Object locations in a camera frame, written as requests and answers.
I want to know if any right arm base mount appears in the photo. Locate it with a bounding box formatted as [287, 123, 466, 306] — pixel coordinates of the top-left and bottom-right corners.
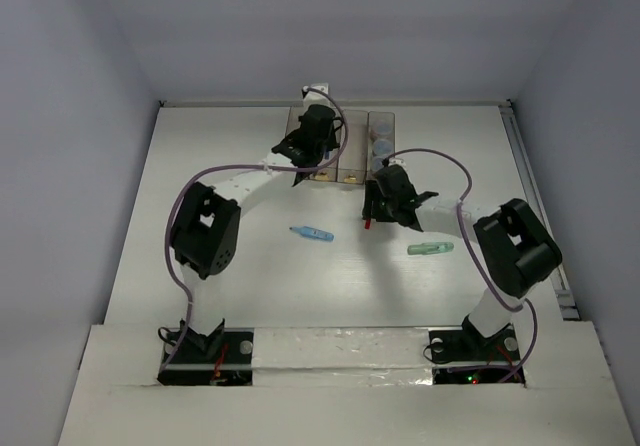
[423, 325, 525, 385]

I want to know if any aluminium rail right edge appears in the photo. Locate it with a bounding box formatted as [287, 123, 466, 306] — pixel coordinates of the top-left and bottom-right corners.
[499, 101, 582, 321]

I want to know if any paper clip jar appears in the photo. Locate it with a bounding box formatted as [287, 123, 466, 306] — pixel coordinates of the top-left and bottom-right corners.
[369, 117, 394, 137]
[371, 156, 391, 173]
[372, 138, 395, 157]

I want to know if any blue utility knife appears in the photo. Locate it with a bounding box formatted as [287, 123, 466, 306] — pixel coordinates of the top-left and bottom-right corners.
[289, 226, 334, 242]

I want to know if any clear four-compartment organizer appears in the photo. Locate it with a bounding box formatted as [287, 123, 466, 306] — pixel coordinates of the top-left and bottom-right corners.
[276, 105, 396, 188]

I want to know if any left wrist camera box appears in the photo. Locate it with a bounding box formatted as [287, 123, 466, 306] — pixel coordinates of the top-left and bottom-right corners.
[301, 83, 329, 103]

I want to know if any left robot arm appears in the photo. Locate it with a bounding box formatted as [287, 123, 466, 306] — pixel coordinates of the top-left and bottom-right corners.
[164, 104, 349, 364]

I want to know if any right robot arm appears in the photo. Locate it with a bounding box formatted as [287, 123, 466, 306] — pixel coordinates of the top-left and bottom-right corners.
[362, 162, 562, 364]

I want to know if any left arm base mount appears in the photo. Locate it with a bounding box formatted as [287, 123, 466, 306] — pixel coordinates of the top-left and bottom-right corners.
[157, 321, 255, 387]

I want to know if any green utility knife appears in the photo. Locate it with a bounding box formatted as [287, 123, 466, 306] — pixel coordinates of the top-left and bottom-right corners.
[407, 242, 454, 256]

